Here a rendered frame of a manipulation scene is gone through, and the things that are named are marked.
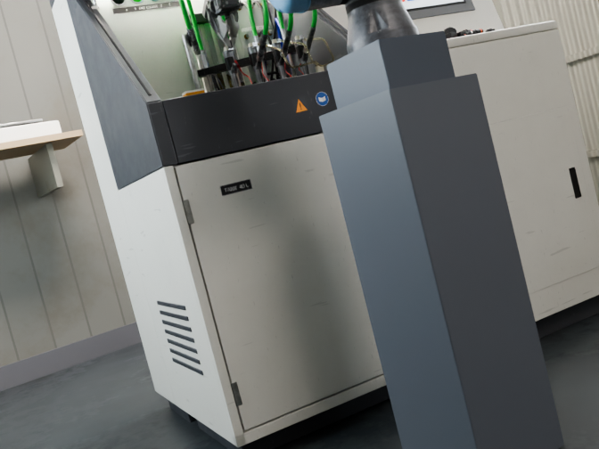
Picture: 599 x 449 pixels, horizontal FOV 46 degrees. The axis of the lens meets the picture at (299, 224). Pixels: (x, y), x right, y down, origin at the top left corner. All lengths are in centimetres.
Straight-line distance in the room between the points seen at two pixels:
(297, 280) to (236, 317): 19
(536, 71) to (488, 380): 124
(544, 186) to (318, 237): 82
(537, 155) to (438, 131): 99
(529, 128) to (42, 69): 281
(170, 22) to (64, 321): 216
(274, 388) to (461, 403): 59
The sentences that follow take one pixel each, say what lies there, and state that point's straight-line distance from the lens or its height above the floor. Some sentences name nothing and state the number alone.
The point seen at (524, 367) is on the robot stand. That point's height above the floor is 20.
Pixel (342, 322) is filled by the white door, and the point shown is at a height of 28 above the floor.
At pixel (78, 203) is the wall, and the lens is 415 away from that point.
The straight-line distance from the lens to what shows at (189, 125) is 177.
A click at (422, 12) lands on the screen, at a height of 113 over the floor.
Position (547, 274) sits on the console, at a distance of 234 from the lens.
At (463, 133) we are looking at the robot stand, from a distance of 143.
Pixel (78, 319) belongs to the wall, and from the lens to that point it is 412.
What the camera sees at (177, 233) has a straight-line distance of 175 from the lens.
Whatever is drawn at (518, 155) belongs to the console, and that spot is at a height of 59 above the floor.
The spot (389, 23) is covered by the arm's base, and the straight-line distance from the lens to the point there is 145.
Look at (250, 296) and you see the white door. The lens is 179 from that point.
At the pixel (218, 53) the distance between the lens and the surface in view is 242.
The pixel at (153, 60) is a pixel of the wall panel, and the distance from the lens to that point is 236.
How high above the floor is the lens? 67
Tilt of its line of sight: 3 degrees down
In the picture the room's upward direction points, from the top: 14 degrees counter-clockwise
